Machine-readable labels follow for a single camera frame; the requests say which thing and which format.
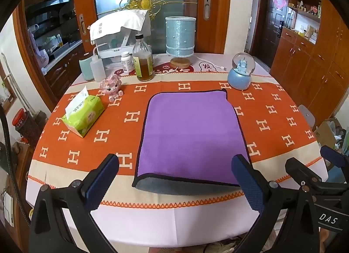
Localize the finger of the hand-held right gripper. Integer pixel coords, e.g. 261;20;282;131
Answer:
285;157;325;191
320;145;349;167

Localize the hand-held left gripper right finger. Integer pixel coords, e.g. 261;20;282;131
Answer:
231;154;322;253

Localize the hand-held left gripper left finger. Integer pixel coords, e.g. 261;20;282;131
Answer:
29;154;120;253

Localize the purple towel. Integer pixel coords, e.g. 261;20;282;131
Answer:
132;88;253;192

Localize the cardboard box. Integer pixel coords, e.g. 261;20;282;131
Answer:
316;118;347;150

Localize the grey chair back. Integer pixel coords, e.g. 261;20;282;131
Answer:
298;105;317;131

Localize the green tissue pack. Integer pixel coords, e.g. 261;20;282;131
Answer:
61;85;105;138

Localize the orange patterned table blanket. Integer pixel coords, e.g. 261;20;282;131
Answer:
27;71;329;210

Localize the orange patterned tablecloth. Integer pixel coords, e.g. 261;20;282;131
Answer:
26;52;329;248

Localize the pink block toy pig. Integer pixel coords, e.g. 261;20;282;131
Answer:
99;75;125;103

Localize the wooden shelf cabinet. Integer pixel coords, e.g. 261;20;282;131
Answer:
269;0;349;129

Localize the red lid jar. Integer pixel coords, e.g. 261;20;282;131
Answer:
12;108;41;145

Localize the blue snow globe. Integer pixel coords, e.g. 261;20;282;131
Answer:
227;53;256;90

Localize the white squeeze bottle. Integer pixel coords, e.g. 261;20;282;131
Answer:
87;46;107;82

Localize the light green cup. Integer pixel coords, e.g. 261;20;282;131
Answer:
79;56;95;81

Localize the white pill bottle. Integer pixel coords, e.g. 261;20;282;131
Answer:
121;52;135;74

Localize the glass bottle with brown liquid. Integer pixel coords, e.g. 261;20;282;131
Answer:
132;34;154;82

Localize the dark entrance door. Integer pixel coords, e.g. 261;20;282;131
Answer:
265;0;288;70

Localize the white dish rack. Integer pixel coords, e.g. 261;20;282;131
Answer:
91;31;152;68

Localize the pink plastic bag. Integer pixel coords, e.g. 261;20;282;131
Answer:
27;27;50;70

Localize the blue table lamp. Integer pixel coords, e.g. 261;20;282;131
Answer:
165;16;196;69

